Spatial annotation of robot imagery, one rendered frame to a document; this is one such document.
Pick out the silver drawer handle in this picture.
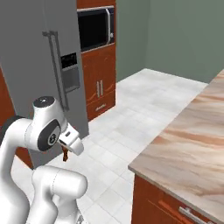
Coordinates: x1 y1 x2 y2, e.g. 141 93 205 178
178 206 214 224

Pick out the brown chicken drumstick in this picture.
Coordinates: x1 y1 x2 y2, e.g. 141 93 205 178
61 145 71 162

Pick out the red-brown cabinet beside fridge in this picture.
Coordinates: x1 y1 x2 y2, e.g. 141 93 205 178
0 66 34 170

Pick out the red-brown counter cabinet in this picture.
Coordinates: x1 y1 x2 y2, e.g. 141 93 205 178
132 171 224 224

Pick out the red-brown tall cupboard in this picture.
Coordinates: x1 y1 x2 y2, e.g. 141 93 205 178
75 0 117 123

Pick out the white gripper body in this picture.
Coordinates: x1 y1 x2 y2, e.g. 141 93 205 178
59 134 85 157

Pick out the grey fridge door handle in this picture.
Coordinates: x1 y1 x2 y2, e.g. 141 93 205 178
42 30 70 112

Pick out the grey fridge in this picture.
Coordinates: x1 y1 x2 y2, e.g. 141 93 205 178
0 0 90 169

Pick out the black microwave oven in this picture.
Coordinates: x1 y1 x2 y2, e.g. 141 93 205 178
76 5 116 53

